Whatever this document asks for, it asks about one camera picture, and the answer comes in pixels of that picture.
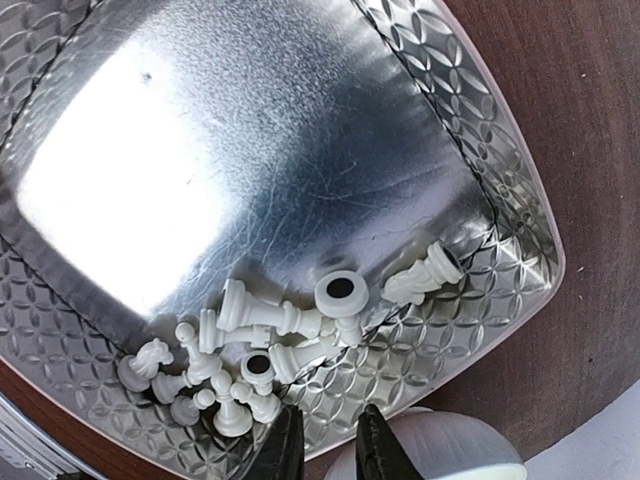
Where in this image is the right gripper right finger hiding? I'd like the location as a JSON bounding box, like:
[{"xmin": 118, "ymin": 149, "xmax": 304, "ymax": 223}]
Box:
[{"xmin": 355, "ymin": 404, "xmax": 423, "ymax": 480}]

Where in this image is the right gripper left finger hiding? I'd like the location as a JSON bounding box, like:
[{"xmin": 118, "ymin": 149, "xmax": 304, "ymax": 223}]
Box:
[{"xmin": 243, "ymin": 405, "xmax": 304, "ymax": 480}]

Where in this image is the white chess piece pile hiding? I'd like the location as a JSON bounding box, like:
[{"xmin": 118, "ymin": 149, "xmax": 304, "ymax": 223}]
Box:
[{"xmin": 116, "ymin": 241, "xmax": 463, "ymax": 438}]

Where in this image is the white ceramic bowl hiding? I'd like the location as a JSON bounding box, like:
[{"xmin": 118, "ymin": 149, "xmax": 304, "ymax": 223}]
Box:
[{"xmin": 325, "ymin": 407, "xmax": 528, "ymax": 479}]

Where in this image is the pink plastic basket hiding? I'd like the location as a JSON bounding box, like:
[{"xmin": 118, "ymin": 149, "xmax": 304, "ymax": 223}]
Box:
[{"xmin": 1, "ymin": 1, "xmax": 565, "ymax": 479}]

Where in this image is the front aluminium rail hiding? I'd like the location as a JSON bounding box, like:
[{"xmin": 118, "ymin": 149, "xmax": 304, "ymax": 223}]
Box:
[{"xmin": 1, "ymin": 396, "xmax": 80, "ymax": 479}]

